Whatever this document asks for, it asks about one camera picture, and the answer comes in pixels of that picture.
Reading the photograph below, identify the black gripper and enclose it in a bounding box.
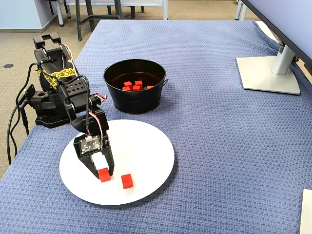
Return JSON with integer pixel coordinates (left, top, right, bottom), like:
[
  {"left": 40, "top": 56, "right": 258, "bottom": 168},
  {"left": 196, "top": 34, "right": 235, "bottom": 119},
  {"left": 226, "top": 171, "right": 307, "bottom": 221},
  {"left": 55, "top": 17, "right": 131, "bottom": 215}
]
[{"left": 73, "top": 133, "right": 115, "bottom": 180}]

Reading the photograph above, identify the white round plate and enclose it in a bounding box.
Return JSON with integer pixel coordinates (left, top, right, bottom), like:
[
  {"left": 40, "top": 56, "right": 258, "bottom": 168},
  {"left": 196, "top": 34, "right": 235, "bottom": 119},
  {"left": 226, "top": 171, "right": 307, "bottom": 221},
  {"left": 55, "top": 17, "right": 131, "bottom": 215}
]
[{"left": 58, "top": 118, "right": 176, "bottom": 206}]

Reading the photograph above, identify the black metal bucket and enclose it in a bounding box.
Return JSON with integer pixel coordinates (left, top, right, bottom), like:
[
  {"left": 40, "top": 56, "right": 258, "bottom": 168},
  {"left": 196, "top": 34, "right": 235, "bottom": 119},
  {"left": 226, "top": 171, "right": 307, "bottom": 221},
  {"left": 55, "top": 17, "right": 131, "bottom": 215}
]
[{"left": 103, "top": 58, "right": 169, "bottom": 115}]

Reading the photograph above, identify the blue woven table cloth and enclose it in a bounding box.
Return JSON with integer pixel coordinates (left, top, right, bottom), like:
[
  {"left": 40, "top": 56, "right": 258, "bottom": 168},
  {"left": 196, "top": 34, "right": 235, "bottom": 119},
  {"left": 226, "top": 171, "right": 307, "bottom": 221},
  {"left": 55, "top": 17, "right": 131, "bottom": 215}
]
[{"left": 0, "top": 19, "right": 312, "bottom": 234}]

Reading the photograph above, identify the silver monitor stand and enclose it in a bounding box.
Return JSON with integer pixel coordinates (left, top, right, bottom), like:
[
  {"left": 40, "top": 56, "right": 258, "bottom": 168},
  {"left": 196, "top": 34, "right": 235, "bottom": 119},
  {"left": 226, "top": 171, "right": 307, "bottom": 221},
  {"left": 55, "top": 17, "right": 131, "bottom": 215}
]
[{"left": 235, "top": 40, "right": 303, "bottom": 96}]

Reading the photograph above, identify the grey metal chair leg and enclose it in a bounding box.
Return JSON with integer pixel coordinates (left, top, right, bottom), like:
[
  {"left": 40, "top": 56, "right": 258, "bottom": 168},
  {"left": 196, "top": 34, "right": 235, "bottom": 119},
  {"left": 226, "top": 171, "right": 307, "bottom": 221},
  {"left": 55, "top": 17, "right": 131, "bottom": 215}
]
[{"left": 234, "top": 0, "right": 245, "bottom": 20}]

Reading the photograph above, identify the white flat board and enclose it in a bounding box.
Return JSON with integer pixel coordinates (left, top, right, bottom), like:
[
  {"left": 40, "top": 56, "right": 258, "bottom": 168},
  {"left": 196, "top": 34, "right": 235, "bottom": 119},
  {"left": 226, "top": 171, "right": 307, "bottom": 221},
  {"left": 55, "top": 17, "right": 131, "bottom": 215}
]
[{"left": 300, "top": 189, "right": 312, "bottom": 234}]

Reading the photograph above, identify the flat computer monitor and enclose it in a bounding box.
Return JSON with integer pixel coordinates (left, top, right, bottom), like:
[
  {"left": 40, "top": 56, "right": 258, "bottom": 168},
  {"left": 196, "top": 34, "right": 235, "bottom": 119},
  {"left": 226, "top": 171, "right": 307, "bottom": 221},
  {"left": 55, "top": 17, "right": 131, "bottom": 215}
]
[{"left": 241, "top": 0, "right": 312, "bottom": 69}]

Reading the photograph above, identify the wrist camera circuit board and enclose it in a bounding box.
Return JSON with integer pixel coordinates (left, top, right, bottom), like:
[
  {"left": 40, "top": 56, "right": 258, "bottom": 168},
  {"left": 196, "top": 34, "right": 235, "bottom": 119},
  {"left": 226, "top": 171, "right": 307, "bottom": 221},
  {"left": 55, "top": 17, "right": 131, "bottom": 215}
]
[{"left": 79, "top": 135, "right": 103, "bottom": 156}]

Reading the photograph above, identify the black camera cable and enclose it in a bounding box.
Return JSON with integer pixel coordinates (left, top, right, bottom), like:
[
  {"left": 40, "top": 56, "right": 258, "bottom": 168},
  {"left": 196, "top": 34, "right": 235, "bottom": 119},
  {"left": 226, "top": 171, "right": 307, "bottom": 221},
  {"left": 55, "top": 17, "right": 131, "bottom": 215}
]
[{"left": 7, "top": 62, "right": 90, "bottom": 165}]

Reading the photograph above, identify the black base cable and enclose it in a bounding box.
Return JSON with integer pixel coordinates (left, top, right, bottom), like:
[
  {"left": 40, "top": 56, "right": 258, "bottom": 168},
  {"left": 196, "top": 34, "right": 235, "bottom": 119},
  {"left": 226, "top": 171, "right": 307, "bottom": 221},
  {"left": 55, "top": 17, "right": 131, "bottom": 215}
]
[
  {"left": 6, "top": 96, "right": 25, "bottom": 165},
  {"left": 19, "top": 107, "right": 30, "bottom": 136}
]

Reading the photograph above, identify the dark metal stool frame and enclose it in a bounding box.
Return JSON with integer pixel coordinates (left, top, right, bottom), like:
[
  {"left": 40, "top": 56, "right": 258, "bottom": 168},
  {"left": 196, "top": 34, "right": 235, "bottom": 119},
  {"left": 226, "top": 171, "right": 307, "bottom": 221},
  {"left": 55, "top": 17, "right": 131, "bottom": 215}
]
[{"left": 74, "top": 0, "right": 124, "bottom": 41}]

